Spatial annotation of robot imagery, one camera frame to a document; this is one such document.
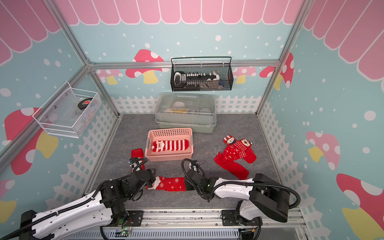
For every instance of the red snowman sock pair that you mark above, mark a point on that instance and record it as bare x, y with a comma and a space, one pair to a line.
236, 150

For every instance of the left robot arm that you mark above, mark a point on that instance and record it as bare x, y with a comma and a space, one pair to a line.
104, 207

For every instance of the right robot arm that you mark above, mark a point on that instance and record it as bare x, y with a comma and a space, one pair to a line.
259, 196

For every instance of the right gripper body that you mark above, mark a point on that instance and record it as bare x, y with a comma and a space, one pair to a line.
189, 188

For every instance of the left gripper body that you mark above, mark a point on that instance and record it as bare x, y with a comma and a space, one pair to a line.
150, 182

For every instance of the clear lidded storage box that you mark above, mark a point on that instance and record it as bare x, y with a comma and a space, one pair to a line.
181, 110

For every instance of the black wire wall basket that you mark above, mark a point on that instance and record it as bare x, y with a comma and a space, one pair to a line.
201, 74

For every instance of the white wire wall basket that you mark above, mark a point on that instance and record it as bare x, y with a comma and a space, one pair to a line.
60, 115

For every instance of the red snowflake santa sock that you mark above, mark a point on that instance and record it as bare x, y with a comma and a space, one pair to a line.
169, 184
137, 156

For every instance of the black red tape measure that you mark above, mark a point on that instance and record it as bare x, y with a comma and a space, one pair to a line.
82, 105

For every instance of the pink perforated plastic basket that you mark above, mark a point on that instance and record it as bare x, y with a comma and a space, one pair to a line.
166, 135

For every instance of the red white striped santa sock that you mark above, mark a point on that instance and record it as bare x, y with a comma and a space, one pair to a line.
171, 145

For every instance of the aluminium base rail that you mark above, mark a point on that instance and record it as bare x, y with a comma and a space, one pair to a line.
205, 219

